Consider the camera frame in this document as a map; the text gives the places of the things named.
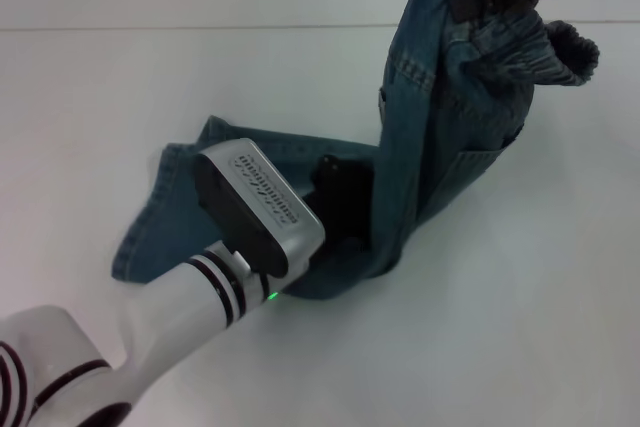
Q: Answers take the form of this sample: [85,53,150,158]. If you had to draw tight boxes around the blue denim shorts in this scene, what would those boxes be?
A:
[110,0,601,301]

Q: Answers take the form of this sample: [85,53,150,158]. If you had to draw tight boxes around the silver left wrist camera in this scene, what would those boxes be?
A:
[192,138,326,279]

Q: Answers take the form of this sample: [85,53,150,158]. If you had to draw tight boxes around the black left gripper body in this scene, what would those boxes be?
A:
[307,154,381,253]

